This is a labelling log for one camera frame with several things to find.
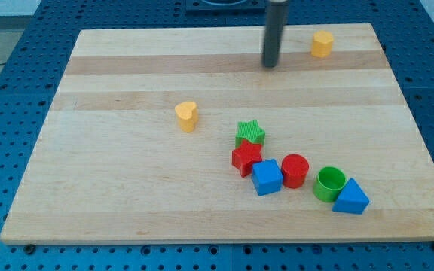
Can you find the blue triangle block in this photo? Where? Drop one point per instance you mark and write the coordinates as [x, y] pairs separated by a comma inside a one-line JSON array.
[[352, 199]]

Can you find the wooden board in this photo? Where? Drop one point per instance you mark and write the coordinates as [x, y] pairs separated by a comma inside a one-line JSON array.
[[112, 166]]

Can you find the yellow heart block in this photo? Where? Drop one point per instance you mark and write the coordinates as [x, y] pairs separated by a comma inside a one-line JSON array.
[[187, 115]]

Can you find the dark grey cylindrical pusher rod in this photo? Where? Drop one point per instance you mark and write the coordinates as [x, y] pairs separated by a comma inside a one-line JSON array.
[[276, 18]]

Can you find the blue cube block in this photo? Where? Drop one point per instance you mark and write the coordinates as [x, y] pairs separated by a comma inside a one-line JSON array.
[[267, 177]]

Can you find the green hollow cylinder block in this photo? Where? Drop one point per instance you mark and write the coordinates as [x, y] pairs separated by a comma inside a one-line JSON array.
[[330, 181]]

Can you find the yellow hexagon block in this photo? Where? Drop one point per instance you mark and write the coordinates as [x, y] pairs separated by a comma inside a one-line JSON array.
[[322, 43]]

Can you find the red star block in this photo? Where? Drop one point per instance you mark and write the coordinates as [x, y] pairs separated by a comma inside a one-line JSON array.
[[245, 155]]

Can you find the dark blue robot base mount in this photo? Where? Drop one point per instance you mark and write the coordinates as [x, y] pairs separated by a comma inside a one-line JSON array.
[[223, 6]]

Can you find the green star block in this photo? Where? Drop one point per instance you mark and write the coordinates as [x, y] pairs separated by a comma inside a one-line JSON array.
[[250, 131]]

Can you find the red cylinder block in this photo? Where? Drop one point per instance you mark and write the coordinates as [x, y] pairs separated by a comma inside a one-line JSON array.
[[294, 168]]

